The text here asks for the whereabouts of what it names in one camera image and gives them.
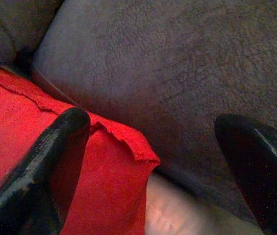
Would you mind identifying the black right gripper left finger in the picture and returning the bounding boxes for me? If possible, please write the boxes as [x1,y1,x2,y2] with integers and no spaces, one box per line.
[0,107,91,235]

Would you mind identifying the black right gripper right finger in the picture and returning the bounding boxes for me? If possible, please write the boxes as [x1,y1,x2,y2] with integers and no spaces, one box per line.
[214,114,277,235]

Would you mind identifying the red pillow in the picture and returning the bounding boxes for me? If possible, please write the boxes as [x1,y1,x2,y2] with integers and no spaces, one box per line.
[0,65,161,235]

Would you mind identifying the brown fabric armchair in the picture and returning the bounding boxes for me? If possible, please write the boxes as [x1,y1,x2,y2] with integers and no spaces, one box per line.
[0,0,277,228]

